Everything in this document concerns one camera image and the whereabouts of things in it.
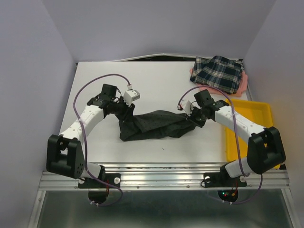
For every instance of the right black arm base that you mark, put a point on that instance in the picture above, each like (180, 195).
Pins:
(220, 180)

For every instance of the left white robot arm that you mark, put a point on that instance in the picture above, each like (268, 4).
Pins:
(67, 153)

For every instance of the aluminium rail frame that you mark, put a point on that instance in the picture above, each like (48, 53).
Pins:
(166, 195)

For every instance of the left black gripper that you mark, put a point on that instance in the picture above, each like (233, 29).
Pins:
(128, 113)

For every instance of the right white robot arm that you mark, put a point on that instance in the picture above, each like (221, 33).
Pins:
(264, 145)

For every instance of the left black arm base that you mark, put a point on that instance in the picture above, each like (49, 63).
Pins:
(110, 178)

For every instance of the folded pink skirt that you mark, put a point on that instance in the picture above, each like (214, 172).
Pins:
(242, 86)

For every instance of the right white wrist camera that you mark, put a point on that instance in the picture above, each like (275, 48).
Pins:
(186, 106)

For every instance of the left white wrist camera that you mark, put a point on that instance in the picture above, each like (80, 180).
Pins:
(130, 96)

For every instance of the dark grey dotted skirt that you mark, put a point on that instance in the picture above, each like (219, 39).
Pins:
(156, 125)

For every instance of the yellow plastic tray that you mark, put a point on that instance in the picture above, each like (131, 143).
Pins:
(257, 112)

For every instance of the folded plaid skirt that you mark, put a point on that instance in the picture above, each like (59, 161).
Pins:
(218, 72)

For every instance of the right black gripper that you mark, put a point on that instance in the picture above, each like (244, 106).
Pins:
(200, 123)

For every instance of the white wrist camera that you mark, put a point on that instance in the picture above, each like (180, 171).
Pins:
(186, 106)
(130, 96)

